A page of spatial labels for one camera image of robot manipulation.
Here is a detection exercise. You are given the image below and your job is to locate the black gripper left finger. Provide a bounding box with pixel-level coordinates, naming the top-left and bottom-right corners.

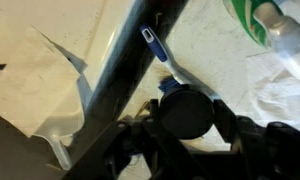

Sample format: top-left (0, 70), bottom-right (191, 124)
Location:
top-left (63, 98), bottom-right (208, 180)

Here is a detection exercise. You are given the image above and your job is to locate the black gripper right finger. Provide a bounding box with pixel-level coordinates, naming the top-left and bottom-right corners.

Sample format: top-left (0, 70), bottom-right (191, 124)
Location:
top-left (213, 98), bottom-right (300, 180)

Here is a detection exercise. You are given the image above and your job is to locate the black round object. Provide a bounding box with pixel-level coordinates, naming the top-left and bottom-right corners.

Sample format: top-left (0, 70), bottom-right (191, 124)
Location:
top-left (159, 87), bottom-right (216, 141)

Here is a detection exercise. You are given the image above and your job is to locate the white plastic sheet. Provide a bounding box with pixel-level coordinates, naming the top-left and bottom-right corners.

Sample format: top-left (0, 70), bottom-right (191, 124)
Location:
top-left (248, 68), bottom-right (300, 129)

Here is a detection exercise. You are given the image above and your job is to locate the clear plastic scoop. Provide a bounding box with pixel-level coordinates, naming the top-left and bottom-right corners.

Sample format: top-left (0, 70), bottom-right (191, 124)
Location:
top-left (32, 108), bottom-right (86, 172)

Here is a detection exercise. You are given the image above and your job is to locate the green spray bottle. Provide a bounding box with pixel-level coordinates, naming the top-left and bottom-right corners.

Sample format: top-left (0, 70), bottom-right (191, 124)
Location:
top-left (222, 0), bottom-right (300, 82)

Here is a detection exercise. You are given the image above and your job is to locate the white dryer machine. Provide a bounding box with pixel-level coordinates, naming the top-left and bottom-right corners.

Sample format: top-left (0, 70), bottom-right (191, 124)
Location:
top-left (118, 0), bottom-right (300, 180)

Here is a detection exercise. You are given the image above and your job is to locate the white crumpled paper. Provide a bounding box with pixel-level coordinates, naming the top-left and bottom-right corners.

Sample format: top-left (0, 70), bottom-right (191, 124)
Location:
top-left (0, 25), bottom-right (88, 138)

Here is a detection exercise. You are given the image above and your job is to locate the blue handled brush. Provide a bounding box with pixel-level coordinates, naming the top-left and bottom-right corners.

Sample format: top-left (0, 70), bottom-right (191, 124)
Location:
top-left (139, 23), bottom-right (222, 102)

